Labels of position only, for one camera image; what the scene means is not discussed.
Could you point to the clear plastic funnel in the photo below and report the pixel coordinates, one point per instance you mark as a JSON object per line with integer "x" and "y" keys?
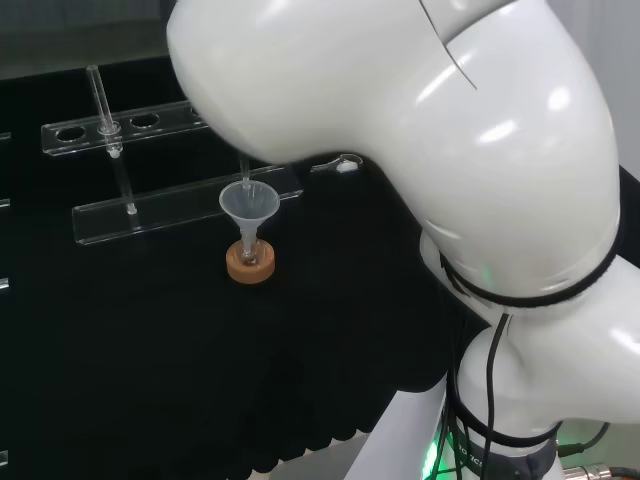
{"x": 248, "y": 202}

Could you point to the black bench cloth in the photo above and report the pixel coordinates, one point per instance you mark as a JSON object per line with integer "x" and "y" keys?
{"x": 150, "y": 350}

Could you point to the clear weighing funnel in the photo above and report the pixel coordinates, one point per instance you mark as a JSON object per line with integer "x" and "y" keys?
{"x": 346, "y": 164}

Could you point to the clear acrylic funnel stand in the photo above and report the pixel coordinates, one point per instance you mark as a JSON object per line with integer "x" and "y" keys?
{"x": 175, "y": 210}

